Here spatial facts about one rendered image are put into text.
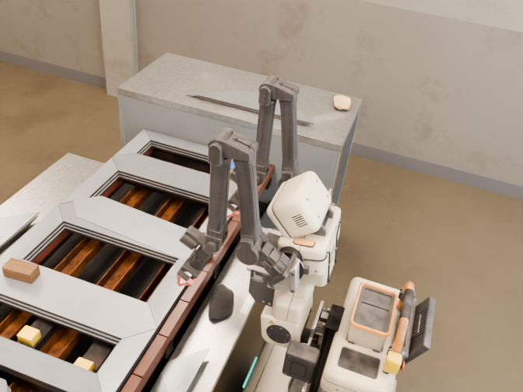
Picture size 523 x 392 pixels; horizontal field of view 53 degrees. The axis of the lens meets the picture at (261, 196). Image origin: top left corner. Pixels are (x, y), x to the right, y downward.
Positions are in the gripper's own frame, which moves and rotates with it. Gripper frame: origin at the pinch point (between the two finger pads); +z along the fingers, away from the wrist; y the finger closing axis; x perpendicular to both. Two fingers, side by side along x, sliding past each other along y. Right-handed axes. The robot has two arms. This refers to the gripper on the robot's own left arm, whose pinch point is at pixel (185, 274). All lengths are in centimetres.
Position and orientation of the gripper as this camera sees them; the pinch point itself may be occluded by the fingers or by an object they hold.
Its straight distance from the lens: 195.9
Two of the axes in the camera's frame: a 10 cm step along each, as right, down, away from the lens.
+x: 7.9, 6.1, 0.8
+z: -5.1, 5.8, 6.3
